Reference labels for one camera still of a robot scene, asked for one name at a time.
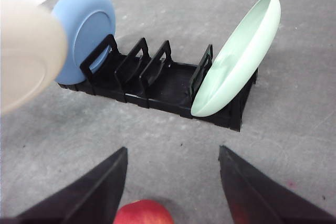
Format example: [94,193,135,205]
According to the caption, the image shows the blue plate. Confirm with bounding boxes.
[52,0,116,84]

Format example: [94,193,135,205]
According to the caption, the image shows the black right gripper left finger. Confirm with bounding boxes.
[0,147,128,224]

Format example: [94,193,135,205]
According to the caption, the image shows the red pomegranate fruit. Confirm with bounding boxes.
[113,199,174,224]

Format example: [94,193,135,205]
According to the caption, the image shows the light green plate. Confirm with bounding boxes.
[190,0,281,117]

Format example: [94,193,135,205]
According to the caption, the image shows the black plastic dish rack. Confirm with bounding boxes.
[59,35,258,131]

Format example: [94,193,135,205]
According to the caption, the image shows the white plate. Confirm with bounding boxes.
[1,0,68,113]

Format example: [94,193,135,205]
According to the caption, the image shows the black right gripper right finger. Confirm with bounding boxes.
[218,145,336,224]

